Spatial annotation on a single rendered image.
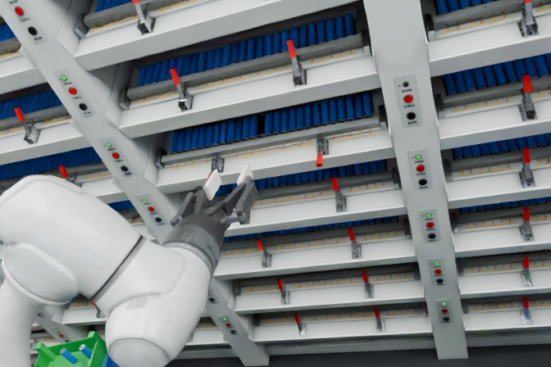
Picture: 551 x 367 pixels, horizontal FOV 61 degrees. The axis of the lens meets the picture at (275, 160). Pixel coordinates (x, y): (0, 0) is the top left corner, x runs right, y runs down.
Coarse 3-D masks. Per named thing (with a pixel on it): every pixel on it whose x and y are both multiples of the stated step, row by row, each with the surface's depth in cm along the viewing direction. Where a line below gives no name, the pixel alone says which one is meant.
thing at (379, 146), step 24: (384, 120) 104; (168, 144) 127; (336, 144) 109; (360, 144) 106; (384, 144) 104; (168, 168) 122; (192, 168) 120; (240, 168) 114; (264, 168) 112; (288, 168) 112; (312, 168) 112; (168, 192) 123
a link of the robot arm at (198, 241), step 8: (176, 232) 69; (184, 232) 69; (192, 232) 69; (200, 232) 70; (168, 240) 68; (176, 240) 67; (184, 240) 67; (192, 240) 68; (200, 240) 68; (208, 240) 69; (192, 248) 66; (200, 248) 67; (208, 248) 68; (216, 248) 71; (200, 256) 66; (208, 256) 68; (216, 256) 70; (208, 264) 67; (216, 264) 70
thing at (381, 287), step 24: (408, 264) 143; (240, 288) 157; (264, 288) 154; (288, 288) 151; (312, 288) 148; (336, 288) 146; (360, 288) 144; (384, 288) 141; (408, 288) 139; (240, 312) 155; (264, 312) 154
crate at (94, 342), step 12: (96, 336) 139; (36, 348) 141; (48, 348) 144; (60, 348) 144; (72, 348) 144; (96, 348) 137; (36, 360) 140; (48, 360) 145; (60, 360) 144; (84, 360) 141; (96, 360) 136
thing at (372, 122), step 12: (360, 120) 107; (372, 120) 106; (300, 132) 111; (312, 132) 110; (324, 132) 109; (336, 132) 108; (348, 132) 108; (228, 144) 116; (240, 144) 115; (252, 144) 114; (264, 144) 113; (276, 144) 113; (300, 144) 111; (312, 144) 110; (168, 156) 121; (180, 156) 120; (192, 156) 119; (204, 156) 119; (240, 156) 115
